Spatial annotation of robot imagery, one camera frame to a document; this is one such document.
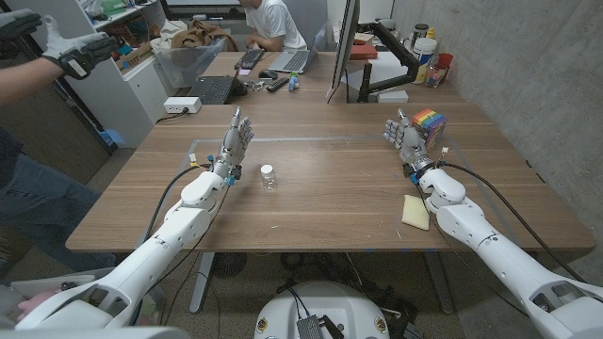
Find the seated person white shirt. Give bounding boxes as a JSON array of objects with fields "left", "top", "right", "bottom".
[{"left": 237, "top": 0, "right": 308, "bottom": 53}]

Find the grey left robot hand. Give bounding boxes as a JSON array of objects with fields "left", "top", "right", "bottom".
[{"left": 209, "top": 105, "right": 255, "bottom": 183}]

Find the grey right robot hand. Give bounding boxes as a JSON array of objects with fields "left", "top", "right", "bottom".
[{"left": 383, "top": 107, "right": 437, "bottom": 176}]

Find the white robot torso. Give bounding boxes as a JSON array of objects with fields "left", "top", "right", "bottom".
[{"left": 253, "top": 281, "right": 391, "bottom": 339}]

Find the computer monitor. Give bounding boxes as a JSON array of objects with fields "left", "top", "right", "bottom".
[{"left": 326, "top": 0, "right": 362, "bottom": 100}]

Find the white power strip box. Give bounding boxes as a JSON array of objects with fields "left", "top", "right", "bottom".
[{"left": 163, "top": 96, "right": 203, "bottom": 115}]

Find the silver laptop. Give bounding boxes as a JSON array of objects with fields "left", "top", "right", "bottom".
[{"left": 268, "top": 23, "right": 329, "bottom": 75}]

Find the bare operator forearm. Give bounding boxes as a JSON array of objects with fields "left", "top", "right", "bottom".
[{"left": 0, "top": 56, "right": 65, "bottom": 107}]

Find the white flat box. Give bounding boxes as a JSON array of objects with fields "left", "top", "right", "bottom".
[{"left": 376, "top": 89, "right": 410, "bottom": 105}]

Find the black laptop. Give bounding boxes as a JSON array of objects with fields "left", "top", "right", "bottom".
[{"left": 187, "top": 74, "right": 249, "bottom": 105}]

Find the white plastic tub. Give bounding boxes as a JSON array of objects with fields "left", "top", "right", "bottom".
[{"left": 412, "top": 37, "right": 439, "bottom": 85}]

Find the white cloth bag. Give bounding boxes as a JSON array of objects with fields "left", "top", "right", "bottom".
[{"left": 149, "top": 19, "right": 188, "bottom": 54}]

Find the operator in blue jeans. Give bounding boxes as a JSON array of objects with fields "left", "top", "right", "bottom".
[{"left": 0, "top": 126, "right": 117, "bottom": 283}]

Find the brown jacket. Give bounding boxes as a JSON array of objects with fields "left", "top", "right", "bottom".
[{"left": 170, "top": 19, "right": 239, "bottom": 52}]

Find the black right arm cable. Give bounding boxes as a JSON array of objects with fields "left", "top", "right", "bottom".
[{"left": 438, "top": 161, "right": 588, "bottom": 284}]

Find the black keyboard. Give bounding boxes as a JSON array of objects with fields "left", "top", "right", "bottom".
[{"left": 234, "top": 47, "right": 266, "bottom": 72}]

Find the large clear plastic bin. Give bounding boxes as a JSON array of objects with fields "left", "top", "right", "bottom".
[{"left": 153, "top": 37, "right": 228, "bottom": 89}]

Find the black floor fan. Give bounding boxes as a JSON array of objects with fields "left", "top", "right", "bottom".
[{"left": 211, "top": 252, "right": 249, "bottom": 279}]

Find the blue floor object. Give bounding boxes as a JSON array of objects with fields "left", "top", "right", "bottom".
[{"left": 98, "top": 129, "right": 126, "bottom": 147}]

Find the clear bottle white cap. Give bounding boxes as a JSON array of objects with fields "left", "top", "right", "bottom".
[{"left": 260, "top": 164, "right": 278, "bottom": 192}]

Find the white cabinet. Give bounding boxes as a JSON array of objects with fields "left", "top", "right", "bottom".
[{"left": 4, "top": 0, "right": 171, "bottom": 150}]

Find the grey black teleoperation glove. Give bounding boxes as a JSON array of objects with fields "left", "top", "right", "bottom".
[
  {"left": 0, "top": 8, "right": 43, "bottom": 42},
  {"left": 41, "top": 13, "right": 119, "bottom": 80}
]

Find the black lid jar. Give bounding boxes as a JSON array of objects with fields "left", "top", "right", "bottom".
[{"left": 411, "top": 23, "right": 430, "bottom": 48}]

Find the rainbow striped box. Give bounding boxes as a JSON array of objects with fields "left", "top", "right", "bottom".
[{"left": 410, "top": 108, "right": 449, "bottom": 152}]

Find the grey table leg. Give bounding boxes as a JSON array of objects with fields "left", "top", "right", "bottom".
[
  {"left": 423, "top": 251, "right": 454, "bottom": 315},
  {"left": 188, "top": 252, "right": 216, "bottom": 315}
]

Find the clear floor storage bin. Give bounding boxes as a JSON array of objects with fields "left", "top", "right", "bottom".
[{"left": 134, "top": 283, "right": 167, "bottom": 327}]

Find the black finned module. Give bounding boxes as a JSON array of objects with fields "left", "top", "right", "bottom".
[{"left": 296, "top": 315, "right": 325, "bottom": 339}]

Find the cardboard box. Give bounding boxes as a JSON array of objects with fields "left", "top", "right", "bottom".
[{"left": 115, "top": 41, "right": 155, "bottom": 72}]

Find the red flat box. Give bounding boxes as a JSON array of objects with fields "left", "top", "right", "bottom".
[{"left": 349, "top": 43, "right": 379, "bottom": 61}]

